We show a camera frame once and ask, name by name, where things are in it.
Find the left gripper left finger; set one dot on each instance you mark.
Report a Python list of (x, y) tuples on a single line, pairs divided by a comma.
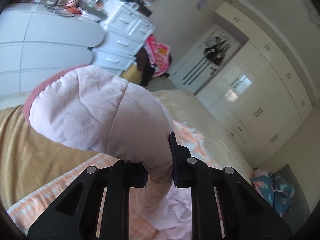
[(94, 206)]

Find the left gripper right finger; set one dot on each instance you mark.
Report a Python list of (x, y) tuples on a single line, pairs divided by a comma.
[(224, 205)]

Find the pink quilted jacket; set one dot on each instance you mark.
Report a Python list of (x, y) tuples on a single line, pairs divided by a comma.
[(90, 109)]

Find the white bedroom door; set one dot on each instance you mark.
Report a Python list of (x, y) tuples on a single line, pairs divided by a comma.
[(194, 71)]

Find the dark clothes pile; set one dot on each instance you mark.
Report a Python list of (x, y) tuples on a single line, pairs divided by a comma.
[(150, 70)]

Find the blue floral pink quilt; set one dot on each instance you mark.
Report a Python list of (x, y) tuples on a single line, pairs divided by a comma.
[(274, 189)]

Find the dark grey headboard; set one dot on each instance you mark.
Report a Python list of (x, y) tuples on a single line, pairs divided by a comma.
[(298, 212)]

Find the beige bed cover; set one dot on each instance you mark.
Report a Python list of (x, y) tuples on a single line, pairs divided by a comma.
[(29, 160)]

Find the white wardrobe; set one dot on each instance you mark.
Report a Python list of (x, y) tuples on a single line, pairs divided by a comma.
[(257, 96)]

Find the bags hanging on door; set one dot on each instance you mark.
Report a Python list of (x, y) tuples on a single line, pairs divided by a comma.
[(216, 48)]

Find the white rounded cabinet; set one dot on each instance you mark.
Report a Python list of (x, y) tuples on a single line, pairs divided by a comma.
[(36, 44)]

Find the white drawer chest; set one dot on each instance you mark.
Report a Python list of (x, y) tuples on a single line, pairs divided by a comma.
[(126, 31)]

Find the round wall clock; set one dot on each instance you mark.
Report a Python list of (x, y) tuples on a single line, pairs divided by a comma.
[(201, 4)]

